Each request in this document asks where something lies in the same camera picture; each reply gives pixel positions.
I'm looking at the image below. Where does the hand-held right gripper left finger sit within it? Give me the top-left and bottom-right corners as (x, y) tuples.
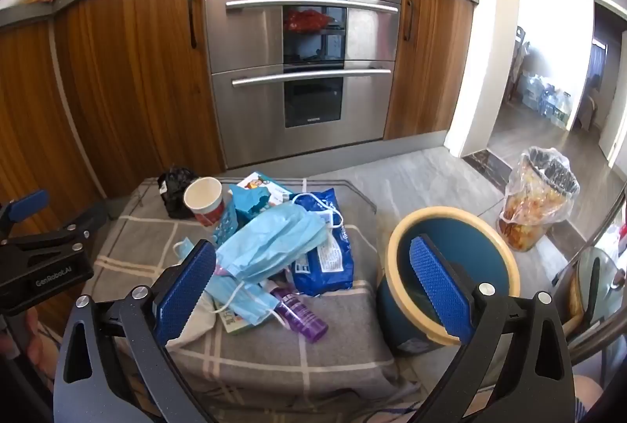
(53, 239), (219, 423)

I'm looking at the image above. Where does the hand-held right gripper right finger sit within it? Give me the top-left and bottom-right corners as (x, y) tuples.
(410, 234), (575, 423)

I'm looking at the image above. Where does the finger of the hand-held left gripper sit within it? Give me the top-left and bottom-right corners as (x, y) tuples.
(0, 212), (110, 255)
(0, 189), (51, 239)

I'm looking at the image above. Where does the blue bin with yellow rim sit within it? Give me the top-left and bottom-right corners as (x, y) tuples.
(376, 206), (521, 355)

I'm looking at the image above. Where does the blue face mask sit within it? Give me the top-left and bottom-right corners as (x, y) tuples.
(174, 237), (281, 327)
(216, 205), (332, 285)

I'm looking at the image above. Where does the blue wipes packet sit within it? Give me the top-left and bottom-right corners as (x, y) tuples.
(289, 188), (355, 298)

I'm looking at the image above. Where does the white cartoon medicine box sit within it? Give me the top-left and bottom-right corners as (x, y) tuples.
(236, 172), (293, 208)

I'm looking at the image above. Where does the white cloth pouch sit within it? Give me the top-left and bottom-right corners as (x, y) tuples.
(165, 295), (217, 351)

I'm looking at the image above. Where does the small green paper box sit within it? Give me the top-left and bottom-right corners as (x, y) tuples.
(221, 308), (256, 336)

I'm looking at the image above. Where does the blue dotted plastic bottle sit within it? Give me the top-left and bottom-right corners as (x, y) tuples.
(212, 202), (242, 248)

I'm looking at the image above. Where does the wooden cabinet door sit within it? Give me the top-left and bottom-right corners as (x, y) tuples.
(53, 0), (227, 199)
(384, 0), (476, 141)
(0, 19), (118, 228)

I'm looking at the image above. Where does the white paper cup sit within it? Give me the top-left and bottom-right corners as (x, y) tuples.
(183, 177), (226, 228)

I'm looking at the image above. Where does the black plastic bag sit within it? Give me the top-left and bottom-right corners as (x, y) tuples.
(157, 166), (199, 219)

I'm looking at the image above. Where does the purple plastic bottle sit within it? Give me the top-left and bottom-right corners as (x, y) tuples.
(271, 286), (329, 344)

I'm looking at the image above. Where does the bin lined with clear bag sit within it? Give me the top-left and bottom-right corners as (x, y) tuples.
(497, 146), (580, 253)

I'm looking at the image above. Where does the grey plaid blanket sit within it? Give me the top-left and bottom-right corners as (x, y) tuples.
(81, 178), (432, 420)

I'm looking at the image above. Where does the yellow basin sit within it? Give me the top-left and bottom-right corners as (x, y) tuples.
(567, 275), (585, 323)

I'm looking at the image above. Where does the glass pan lid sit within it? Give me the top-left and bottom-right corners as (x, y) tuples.
(571, 247), (627, 342)

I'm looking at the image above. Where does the person's right leg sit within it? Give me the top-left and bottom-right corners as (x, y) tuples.
(574, 376), (604, 423)

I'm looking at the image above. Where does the white red plastic bag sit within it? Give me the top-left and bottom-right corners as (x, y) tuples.
(606, 221), (627, 258)

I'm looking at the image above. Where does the stainless steel oven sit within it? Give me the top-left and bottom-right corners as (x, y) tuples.
(204, 0), (403, 170)

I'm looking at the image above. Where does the cluster of water jugs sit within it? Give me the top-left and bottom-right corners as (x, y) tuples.
(518, 72), (574, 128)

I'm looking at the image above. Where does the wooden chair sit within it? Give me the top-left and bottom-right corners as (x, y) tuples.
(507, 26), (533, 101)

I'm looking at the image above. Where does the chrome rack frame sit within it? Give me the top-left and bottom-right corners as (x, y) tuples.
(553, 185), (627, 358)

